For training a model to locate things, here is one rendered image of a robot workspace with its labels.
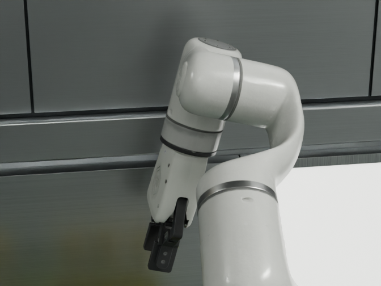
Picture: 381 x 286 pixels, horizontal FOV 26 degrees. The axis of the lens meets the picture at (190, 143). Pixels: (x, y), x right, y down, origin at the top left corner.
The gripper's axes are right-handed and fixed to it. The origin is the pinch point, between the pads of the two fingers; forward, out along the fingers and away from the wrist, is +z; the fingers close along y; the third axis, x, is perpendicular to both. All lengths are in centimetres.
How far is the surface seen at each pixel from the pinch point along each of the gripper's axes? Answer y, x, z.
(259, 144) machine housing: -13.0, 13.7, -12.9
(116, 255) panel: -12.1, -3.1, 8.0
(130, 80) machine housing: -15.1, -7.0, -17.8
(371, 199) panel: -12.6, 33.6, -8.0
